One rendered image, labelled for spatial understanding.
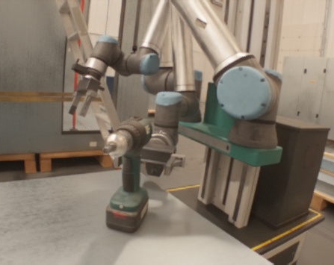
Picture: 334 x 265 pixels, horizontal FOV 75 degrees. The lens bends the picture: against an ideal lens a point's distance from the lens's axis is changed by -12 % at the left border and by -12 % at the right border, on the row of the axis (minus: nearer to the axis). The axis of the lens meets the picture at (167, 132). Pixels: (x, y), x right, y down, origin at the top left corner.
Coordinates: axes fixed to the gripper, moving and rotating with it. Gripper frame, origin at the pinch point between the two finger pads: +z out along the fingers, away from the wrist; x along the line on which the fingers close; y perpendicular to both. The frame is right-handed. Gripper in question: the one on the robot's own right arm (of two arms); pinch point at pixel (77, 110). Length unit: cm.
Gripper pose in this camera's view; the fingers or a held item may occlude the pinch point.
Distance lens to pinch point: 101.9
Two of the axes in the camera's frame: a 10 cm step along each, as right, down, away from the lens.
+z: -3.3, 9.3, -1.5
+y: 6.9, 3.5, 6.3
